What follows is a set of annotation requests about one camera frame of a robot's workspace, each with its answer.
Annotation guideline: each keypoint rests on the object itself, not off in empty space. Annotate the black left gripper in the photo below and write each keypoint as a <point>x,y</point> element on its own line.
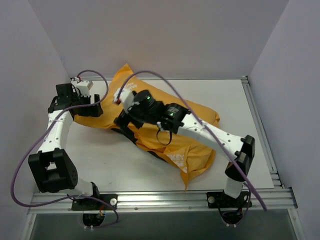
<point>88,106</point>

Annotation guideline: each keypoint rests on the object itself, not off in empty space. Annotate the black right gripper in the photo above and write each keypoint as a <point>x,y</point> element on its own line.
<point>124,120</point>

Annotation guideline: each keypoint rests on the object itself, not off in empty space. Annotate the yellow Mickey Mouse pillowcase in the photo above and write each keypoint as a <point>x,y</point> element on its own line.
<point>191,157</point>

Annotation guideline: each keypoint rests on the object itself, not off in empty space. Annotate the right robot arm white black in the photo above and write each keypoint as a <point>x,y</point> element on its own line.
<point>240,151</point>

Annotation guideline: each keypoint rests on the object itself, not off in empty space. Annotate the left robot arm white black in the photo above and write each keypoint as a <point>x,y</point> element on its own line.
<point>51,167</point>

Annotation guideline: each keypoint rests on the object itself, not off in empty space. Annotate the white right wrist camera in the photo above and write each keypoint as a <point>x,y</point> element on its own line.
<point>124,97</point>

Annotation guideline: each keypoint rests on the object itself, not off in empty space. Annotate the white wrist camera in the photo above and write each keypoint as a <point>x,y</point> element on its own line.
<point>124,97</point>
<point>82,87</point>

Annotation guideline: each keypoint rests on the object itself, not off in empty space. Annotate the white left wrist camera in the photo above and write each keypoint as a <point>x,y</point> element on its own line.
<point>82,87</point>

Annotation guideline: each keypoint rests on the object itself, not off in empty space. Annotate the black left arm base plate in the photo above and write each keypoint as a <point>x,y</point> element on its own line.
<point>105,201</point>

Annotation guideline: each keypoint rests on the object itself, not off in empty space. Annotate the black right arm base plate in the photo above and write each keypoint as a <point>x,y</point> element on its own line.
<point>218,199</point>

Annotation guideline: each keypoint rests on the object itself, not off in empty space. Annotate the aluminium back frame rail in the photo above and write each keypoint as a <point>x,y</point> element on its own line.
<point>145,77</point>

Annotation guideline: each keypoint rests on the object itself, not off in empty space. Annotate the aluminium front frame rail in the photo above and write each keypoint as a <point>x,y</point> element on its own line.
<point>165,201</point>

